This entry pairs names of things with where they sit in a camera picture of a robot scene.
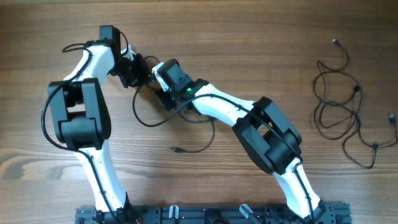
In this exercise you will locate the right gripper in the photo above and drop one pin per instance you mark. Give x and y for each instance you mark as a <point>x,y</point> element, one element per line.
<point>165,99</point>

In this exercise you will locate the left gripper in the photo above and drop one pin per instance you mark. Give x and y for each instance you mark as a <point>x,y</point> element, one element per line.
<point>131,73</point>

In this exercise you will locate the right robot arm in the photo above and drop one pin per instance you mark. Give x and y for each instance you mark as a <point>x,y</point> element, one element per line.
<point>265,133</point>

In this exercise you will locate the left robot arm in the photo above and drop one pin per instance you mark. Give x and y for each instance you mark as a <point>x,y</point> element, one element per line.
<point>82,123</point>

